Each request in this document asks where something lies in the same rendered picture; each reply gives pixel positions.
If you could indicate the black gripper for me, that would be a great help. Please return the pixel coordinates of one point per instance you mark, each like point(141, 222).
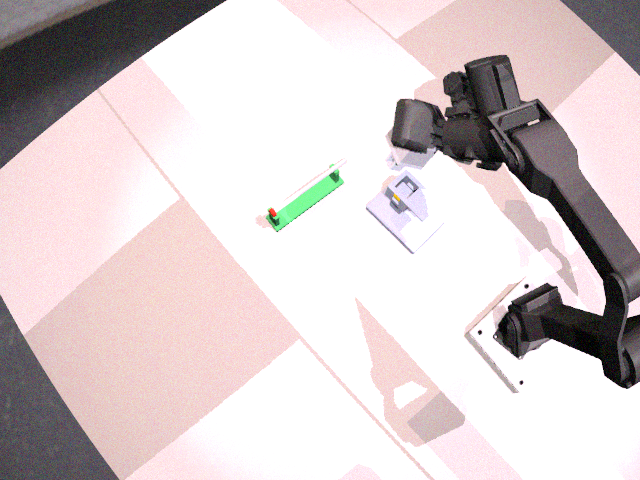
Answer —
point(414, 130)

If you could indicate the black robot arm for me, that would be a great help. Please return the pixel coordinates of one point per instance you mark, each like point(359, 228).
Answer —
point(545, 161)

